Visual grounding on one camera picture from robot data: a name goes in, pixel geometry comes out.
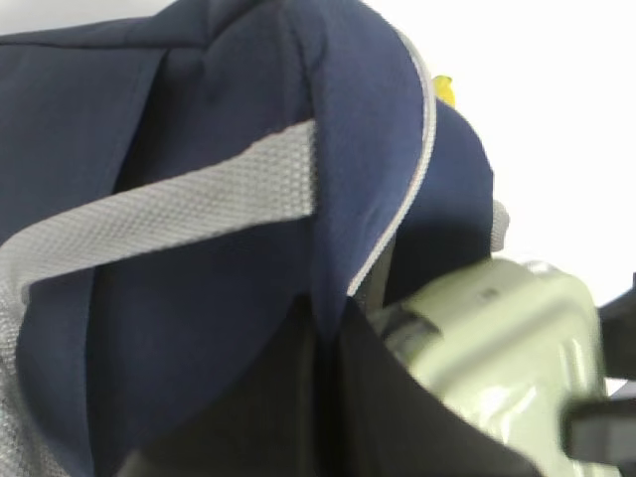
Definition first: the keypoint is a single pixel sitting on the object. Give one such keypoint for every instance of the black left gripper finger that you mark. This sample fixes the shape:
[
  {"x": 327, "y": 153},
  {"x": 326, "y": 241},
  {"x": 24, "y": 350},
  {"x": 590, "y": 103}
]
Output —
[{"x": 307, "y": 409}]

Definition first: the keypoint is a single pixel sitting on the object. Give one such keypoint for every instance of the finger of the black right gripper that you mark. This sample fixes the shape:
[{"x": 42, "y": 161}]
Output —
[{"x": 605, "y": 429}]

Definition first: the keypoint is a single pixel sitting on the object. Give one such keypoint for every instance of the green lid glass container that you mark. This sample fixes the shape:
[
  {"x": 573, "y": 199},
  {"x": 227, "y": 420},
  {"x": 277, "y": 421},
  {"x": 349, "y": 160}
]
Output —
[{"x": 508, "y": 347}]

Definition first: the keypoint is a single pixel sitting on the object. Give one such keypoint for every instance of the navy blue lunch bag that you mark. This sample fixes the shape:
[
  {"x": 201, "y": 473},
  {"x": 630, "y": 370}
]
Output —
[{"x": 171, "y": 185}]

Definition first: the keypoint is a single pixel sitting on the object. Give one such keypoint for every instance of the yellow banana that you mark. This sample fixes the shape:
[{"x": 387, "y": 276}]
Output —
[{"x": 444, "y": 90}]

